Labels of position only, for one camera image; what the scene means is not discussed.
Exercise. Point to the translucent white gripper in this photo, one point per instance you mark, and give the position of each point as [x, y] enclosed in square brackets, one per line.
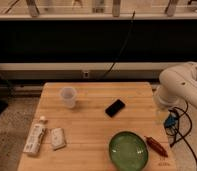
[161, 113]

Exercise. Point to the black eraser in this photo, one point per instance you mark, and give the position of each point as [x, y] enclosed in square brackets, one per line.
[114, 108]

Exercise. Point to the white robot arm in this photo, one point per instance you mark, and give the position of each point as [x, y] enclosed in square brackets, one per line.
[176, 82]

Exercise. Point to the green ceramic bowl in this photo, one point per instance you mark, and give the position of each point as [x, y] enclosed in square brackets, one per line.
[128, 151]

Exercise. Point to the translucent white cup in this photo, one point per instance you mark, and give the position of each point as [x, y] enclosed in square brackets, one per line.
[68, 96]

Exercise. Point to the blue connector box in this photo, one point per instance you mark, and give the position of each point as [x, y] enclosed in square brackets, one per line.
[170, 121]

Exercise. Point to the red chili pepper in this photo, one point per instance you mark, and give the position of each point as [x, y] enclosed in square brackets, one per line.
[156, 146]

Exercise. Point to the small white packet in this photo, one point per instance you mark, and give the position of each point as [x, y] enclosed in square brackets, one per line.
[57, 138]

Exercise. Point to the white squeeze tube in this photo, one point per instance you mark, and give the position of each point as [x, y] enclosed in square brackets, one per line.
[35, 137]

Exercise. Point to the white wall outlet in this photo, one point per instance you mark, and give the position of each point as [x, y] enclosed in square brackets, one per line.
[86, 74]

